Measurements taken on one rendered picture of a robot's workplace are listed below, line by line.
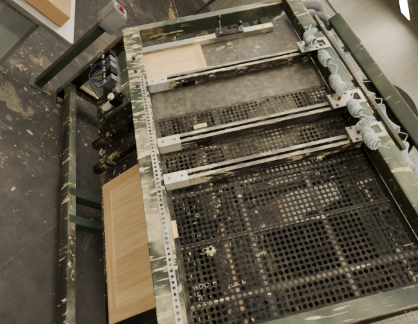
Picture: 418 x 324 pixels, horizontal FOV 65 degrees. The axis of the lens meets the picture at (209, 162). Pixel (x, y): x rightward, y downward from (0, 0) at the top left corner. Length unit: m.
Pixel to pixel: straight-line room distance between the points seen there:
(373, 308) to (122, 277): 1.29
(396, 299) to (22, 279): 1.84
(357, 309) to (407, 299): 0.21
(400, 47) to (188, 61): 6.09
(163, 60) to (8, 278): 1.61
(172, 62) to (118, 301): 1.54
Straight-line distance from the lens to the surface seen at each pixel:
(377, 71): 2.74
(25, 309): 2.14
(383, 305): 1.62
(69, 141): 2.55
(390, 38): 8.16
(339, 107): 2.00
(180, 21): 2.67
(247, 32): 2.55
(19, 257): 2.19
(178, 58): 2.40
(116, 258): 2.13
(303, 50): 2.30
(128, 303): 2.01
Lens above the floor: 1.79
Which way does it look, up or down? 22 degrees down
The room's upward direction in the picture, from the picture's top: 60 degrees clockwise
